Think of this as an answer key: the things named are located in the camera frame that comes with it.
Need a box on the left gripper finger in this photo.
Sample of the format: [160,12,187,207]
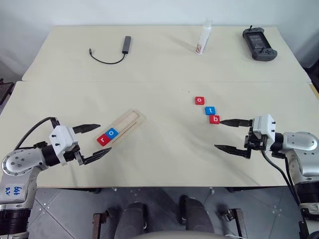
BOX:
[72,123,101,134]
[84,147,113,165]

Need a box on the dark crate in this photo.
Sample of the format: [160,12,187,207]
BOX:
[0,78,15,106]

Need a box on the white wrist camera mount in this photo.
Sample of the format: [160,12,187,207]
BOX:
[251,114,276,140]
[48,125,79,165]

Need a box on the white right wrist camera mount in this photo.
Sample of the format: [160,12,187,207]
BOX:
[251,114,276,140]

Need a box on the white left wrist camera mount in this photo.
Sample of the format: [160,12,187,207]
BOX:
[48,125,79,165]

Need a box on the dark rounded shape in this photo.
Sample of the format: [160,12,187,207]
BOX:
[179,195,215,235]
[120,202,148,237]

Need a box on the dark grey handheld controller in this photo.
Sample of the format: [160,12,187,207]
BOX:
[242,24,278,61]

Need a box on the rusty metal frame piece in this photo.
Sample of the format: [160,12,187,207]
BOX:
[92,211,112,239]
[218,208,248,239]

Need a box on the black table leg bar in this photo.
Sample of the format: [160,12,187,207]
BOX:
[227,186,284,193]
[66,187,102,194]

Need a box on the wooden letter tray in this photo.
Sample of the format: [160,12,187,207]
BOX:
[98,108,146,148]

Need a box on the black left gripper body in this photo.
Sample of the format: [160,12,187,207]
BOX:
[62,145,86,167]

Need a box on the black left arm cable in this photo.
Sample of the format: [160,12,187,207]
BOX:
[13,116,60,150]

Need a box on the grey usb hub with cable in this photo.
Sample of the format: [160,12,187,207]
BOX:
[89,35,133,65]

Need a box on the white plastic bottle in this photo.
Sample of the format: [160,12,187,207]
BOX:
[194,18,213,56]

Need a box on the red letter tile r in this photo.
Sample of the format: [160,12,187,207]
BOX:
[96,134,110,147]

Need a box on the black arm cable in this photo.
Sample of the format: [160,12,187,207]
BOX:
[261,148,303,209]
[13,116,60,150]

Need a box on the blue letter tile o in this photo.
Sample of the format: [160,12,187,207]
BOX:
[104,127,119,140]

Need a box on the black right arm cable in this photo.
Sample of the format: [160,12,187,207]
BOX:
[261,148,303,209]

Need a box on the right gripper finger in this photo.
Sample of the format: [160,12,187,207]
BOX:
[214,144,247,158]
[219,119,251,128]

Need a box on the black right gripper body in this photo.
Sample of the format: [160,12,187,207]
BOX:
[244,119,269,159]

